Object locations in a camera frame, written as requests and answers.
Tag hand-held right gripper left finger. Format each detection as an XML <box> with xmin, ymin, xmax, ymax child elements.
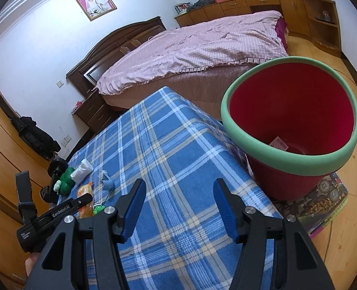
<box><xmin>23</xmin><ymin>178</ymin><xmax>147</xmax><ymax>290</ymax></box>

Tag pink bedspread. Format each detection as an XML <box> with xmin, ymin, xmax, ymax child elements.
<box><xmin>94</xmin><ymin>10</ymin><xmax>288</xmax><ymax>95</ymax></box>

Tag blue plaid blanket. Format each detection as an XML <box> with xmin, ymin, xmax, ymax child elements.
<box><xmin>56</xmin><ymin>86</ymin><xmax>284</xmax><ymax>290</ymax></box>

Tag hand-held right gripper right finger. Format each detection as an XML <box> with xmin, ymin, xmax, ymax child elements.
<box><xmin>213</xmin><ymin>178</ymin><xmax>333</xmax><ymax>290</ymax></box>

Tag person's left hand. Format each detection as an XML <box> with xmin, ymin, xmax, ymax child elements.
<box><xmin>25</xmin><ymin>252</ymin><xmax>42</xmax><ymax>278</ymax></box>

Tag black suction mount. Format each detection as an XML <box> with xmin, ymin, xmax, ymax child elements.
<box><xmin>40</xmin><ymin>159</ymin><xmax>69</xmax><ymax>204</ymax></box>

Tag light wooden wardrobe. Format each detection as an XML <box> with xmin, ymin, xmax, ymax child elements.
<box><xmin>0</xmin><ymin>69</ymin><xmax>61</xmax><ymax>284</ymax></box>

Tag dark wooden bed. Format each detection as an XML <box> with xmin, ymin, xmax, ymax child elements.
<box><xmin>66</xmin><ymin>10</ymin><xmax>289</xmax><ymax>121</ymax></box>

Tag dark wooden nightstand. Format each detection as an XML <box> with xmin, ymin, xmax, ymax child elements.
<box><xmin>71</xmin><ymin>89</ymin><xmax>127</xmax><ymax>133</ymax></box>

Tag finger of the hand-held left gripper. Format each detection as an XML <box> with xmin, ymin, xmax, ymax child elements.
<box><xmin>36</xmin><ymin>193</ymin><xmax>93</xmax><ymax>222</ymax></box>

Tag orange box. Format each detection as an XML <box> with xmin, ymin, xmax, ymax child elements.
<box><xmin>77</xmin><ymin>181</ymin><xmax>94</xmax><ymax>218</ymax></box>

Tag blue pouch with ball chain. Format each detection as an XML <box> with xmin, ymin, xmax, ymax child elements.
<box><xmin>97</xmin><ymin>170</ymin><xmax>115</xmax><ymax>207</ymax></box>

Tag light wooden cabinet run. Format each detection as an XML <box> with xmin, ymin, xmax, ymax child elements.
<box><xmin>175</xmin><ymin>0</ymin><xmax>342</xmax><ymax>58</ymax></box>

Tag framed wall photo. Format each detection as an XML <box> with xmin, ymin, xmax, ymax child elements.
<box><xmin>75</xmin><ymin>0</ymin><xmax>118</xmax><ymax>22</ymax></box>

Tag white plastic bag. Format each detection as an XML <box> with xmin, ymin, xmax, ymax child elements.
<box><xmin>70</xmin><ymin>159</ymin><xmax>93</xmax><ymax>183</ymax></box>

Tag black bag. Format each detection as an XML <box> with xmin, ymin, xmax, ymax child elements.
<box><xmin>11</xmin><ymin>115</ymin><xmax>61</xmax><ymax>160</ymax></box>

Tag printed floor mat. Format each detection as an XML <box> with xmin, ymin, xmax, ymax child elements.
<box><xmin>272</xmin><ymin>172</ymin><xmax>349</xmax><ymax>236</ymax></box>

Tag dark clothes pile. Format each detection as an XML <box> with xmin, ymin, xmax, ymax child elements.
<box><xmin>190</xmin><ymin>0</ymin><xmax>217</xmax><ymax>9</ymax></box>

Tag green clover-shaped toy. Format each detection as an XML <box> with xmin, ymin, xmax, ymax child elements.
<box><xmin>53</xmin><ymin>167</ymin><xmax>76</xmax><ymax>196</ymax></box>

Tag row of books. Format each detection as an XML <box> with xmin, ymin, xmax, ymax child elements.
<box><xmin>175</xmin><ymin>2</ymin><xmax>192</xmax><ymax>15</ymax></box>

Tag red bin with green rim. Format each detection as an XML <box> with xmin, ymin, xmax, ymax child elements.
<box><xmin>221</xmin><ymin>56</ymin><xmax>357</xmax><ymax>201</ymax></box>

